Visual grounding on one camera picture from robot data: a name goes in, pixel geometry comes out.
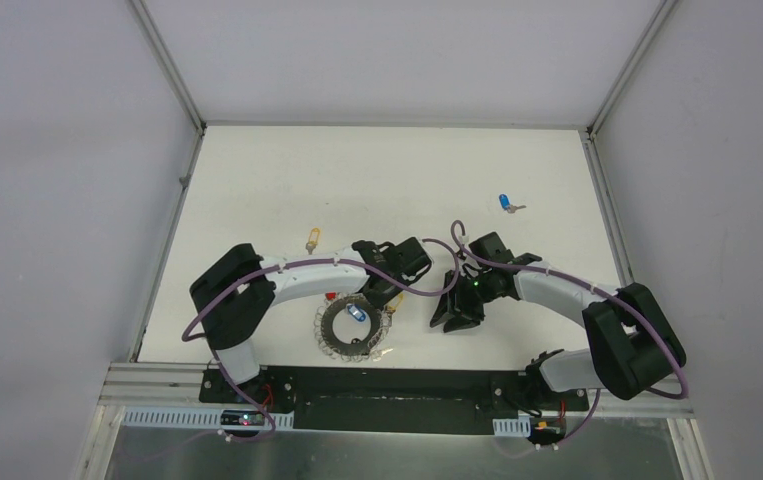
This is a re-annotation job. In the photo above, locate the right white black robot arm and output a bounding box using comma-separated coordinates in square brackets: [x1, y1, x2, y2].
[430, 232, 688, 410]

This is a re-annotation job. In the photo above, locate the aluminium frame rail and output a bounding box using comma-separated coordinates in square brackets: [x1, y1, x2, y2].
[98, 361, 217, 408]

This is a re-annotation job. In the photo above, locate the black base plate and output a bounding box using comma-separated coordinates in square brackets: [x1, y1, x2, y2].
[199, 366, 590, 435]

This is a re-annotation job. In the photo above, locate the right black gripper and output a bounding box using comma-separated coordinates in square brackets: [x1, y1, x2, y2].
[429, 270, 498, 334]

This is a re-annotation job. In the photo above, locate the metal disc with keyrings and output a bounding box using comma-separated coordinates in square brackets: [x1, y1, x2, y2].
[314, 294, 393, 362]

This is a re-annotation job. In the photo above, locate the yellow tag key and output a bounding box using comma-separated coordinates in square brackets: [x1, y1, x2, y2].
[305, 227, 321, 255]

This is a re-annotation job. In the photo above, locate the blue capped key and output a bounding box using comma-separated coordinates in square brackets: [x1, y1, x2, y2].
[498, 194, 527, 214]

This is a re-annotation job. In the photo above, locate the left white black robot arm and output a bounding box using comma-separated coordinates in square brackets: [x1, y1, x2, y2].
[189, 237, 433, 405]

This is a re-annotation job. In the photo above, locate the blue key tag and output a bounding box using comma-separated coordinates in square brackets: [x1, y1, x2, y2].
[345, 304, 367, 323]

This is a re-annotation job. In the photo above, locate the left white cable duct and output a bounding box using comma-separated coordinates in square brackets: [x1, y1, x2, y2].
[122, 406, 294, 431]

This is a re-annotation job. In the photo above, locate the white cable duct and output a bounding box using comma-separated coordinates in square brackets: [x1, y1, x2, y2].
[122, 406, 294, 431]
[492, 416, 532, 438]

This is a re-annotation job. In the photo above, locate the right white cable duct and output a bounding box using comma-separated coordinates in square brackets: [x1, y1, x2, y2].
[492, 416, 532, 438]

